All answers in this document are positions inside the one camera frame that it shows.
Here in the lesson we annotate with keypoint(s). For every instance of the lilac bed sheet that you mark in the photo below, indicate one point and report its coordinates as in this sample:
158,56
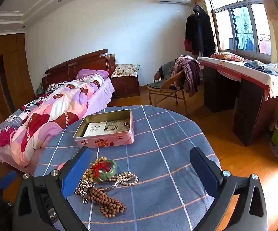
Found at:
100,98

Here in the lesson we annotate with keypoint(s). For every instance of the white pink desk cover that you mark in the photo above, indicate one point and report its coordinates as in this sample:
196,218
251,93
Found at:
237,71

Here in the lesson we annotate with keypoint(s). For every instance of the silver bangle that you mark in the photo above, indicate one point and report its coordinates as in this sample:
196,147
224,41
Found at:
113,186

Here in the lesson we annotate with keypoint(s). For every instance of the dark wooden nightstand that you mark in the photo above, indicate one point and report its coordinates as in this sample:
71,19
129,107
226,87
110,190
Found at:
126,86

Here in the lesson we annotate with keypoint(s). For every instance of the dark wooden bed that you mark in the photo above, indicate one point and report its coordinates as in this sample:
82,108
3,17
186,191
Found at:
81,62

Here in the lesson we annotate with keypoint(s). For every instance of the round table with blue cloth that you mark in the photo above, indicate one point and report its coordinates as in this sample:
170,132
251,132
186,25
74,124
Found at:
165,149

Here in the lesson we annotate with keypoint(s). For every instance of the hanging dark coats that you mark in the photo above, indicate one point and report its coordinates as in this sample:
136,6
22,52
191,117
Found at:
199,33

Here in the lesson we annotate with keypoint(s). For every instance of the pink patchwork quilt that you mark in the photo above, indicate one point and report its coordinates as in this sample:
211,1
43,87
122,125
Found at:
57,110

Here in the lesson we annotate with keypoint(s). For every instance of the hanging red garment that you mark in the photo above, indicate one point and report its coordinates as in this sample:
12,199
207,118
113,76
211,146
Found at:
188,45

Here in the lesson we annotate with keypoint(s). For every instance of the window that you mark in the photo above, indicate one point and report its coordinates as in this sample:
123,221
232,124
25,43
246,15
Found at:
225,28

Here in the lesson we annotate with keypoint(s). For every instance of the teal cloth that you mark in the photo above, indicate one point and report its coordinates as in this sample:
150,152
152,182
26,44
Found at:
39,90

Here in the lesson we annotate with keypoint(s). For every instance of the blue grey folded clothes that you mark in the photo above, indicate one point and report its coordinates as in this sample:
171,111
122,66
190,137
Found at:
256,65

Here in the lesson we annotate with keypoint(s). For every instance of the pink tin box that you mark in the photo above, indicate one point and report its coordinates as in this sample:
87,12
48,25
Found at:
110,142

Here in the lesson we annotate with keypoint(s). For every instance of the purple garment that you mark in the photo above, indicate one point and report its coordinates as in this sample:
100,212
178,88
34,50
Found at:
189,77

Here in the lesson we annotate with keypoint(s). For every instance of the floral pillow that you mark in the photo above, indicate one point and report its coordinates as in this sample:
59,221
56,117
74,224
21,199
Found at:
227,56

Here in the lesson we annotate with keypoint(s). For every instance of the floral cushion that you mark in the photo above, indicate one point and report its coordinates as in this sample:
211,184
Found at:
125,69

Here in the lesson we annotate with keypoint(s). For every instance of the white garment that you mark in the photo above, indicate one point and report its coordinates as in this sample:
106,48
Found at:
277,68

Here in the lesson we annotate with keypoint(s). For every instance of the wooden wardrobe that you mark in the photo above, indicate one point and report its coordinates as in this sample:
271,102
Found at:
11,72

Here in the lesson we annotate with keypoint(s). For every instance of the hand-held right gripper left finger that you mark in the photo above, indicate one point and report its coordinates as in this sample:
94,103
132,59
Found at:
75,173

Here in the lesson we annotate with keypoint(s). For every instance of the purple pillow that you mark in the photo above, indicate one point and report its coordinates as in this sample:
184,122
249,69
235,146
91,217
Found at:
90,73

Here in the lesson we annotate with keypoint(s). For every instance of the pink bangle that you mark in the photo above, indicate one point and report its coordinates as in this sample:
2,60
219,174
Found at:
61,166

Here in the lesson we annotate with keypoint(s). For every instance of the dark desk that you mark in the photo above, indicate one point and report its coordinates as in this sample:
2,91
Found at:
249,115

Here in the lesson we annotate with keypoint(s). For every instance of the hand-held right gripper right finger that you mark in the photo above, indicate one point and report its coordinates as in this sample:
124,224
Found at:
214,180

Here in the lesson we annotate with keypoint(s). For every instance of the wicker chair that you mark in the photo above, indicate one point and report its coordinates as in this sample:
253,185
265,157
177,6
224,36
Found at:
167,93

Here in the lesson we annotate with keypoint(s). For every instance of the grey garment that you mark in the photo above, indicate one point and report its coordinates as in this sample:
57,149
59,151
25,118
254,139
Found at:
166,68

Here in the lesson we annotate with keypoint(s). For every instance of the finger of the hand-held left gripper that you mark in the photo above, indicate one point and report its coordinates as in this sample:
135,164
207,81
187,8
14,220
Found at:
7,179

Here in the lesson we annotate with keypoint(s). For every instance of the green jade bangle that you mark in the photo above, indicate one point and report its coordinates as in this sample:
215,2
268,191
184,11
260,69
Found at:
114,170

